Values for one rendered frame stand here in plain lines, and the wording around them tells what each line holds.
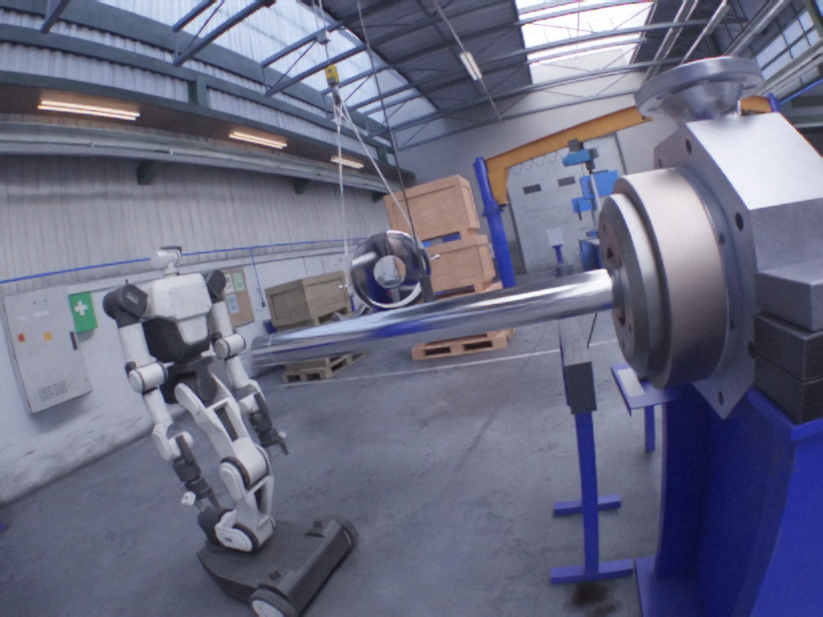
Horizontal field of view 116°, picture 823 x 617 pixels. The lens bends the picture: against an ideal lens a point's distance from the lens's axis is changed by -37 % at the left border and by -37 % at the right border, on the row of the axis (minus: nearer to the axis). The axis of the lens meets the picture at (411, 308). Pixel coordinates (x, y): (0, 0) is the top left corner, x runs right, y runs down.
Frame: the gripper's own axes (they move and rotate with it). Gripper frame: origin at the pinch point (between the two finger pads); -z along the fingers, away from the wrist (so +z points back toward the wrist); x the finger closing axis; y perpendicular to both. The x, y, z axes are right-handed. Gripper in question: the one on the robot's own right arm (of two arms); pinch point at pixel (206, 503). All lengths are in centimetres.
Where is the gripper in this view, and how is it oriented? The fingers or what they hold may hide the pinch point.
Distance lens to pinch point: 156.5
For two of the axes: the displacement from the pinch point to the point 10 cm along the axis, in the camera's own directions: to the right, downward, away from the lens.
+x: 8.5, -3.7, -3.7
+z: -4.1, -9.1, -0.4
